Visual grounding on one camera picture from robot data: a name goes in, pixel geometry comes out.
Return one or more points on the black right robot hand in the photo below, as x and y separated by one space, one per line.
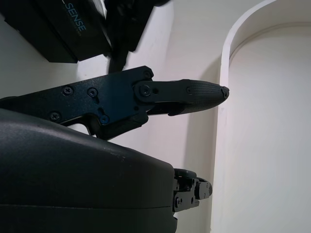
60 174

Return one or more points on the black Intel RealSense box lid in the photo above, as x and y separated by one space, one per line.
73 24

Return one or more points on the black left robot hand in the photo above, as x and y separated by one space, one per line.
128 24

